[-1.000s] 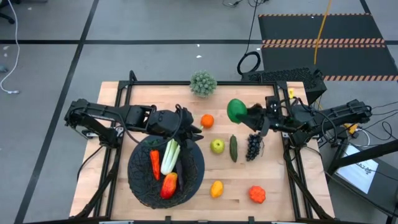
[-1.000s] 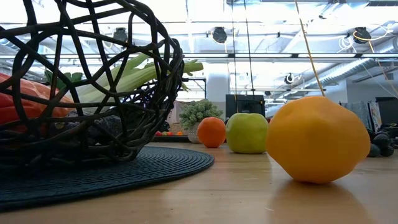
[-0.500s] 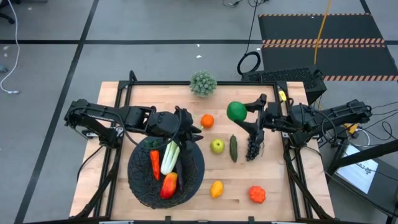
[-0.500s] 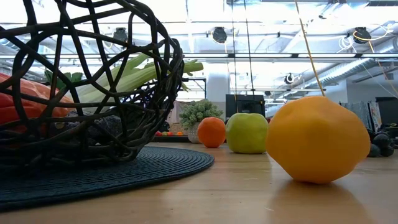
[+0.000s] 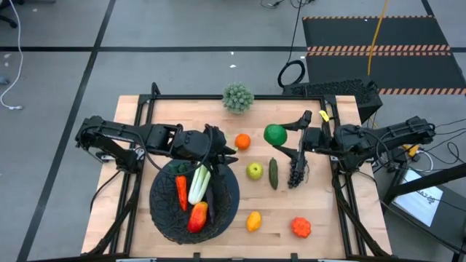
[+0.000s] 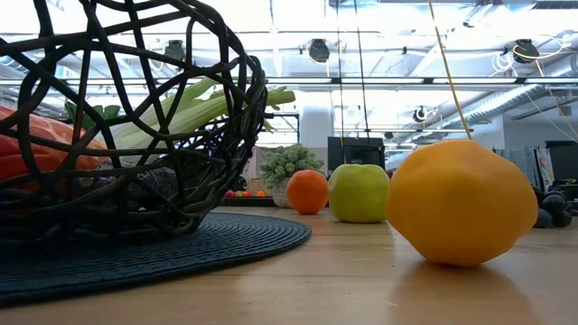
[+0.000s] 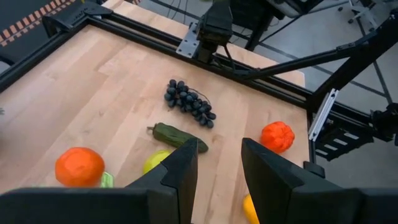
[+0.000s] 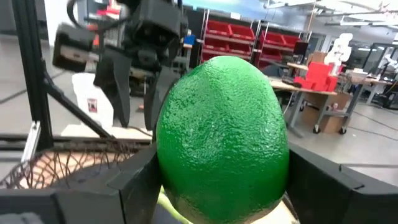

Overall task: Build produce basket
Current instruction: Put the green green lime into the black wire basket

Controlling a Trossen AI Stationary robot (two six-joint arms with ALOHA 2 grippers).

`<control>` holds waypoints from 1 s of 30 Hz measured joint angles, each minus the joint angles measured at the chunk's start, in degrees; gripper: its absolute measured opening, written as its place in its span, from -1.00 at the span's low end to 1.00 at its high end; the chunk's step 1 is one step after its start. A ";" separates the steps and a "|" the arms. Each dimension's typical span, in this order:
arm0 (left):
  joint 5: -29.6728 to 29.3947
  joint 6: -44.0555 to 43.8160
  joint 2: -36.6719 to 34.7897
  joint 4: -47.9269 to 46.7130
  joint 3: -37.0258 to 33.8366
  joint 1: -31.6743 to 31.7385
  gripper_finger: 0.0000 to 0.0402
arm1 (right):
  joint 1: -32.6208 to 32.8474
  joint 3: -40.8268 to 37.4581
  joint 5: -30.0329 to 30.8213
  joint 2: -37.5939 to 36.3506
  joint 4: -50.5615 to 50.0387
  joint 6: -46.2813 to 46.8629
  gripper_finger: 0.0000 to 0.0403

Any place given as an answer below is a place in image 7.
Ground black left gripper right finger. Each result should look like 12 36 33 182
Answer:
241 138 363 224

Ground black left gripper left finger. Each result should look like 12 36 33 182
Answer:
126 138 199 224

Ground green white toy celery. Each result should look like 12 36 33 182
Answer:
99 171 115 189

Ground orange toy orange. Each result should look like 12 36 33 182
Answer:
55 147 106 188

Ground yellow toy lemon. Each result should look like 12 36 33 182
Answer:
242 194 261 224

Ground green toy apple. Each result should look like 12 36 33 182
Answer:
142 149 172 175

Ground dark green toy cucumber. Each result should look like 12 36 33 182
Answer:
147 122 209 154

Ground dark purple toy grapes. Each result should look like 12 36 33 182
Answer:
164 79 217 129

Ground black slotted tray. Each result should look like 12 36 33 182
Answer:
315 124 374 162

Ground black hazard-striped floor mat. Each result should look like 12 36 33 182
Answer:
0 0 77 66

